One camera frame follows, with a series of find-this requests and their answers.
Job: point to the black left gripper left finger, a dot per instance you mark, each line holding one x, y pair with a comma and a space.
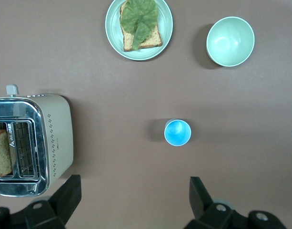
72, 190

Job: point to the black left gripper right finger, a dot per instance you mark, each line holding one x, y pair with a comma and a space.
198, 195

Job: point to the light blue plastic cup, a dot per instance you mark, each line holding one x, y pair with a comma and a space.
178, 133

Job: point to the beige and chrome toaster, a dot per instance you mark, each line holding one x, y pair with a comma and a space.
60, 124

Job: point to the thick brown bread slice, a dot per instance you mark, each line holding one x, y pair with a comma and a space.
0, 152

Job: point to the pale green bowl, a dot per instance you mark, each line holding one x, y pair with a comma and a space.
229, 40

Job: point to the brown toast slice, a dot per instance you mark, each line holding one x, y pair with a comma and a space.
153, 39

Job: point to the pale green plate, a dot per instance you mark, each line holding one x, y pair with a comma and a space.
165, 26

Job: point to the green lettuce leaf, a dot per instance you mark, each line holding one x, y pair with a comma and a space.
138, 16

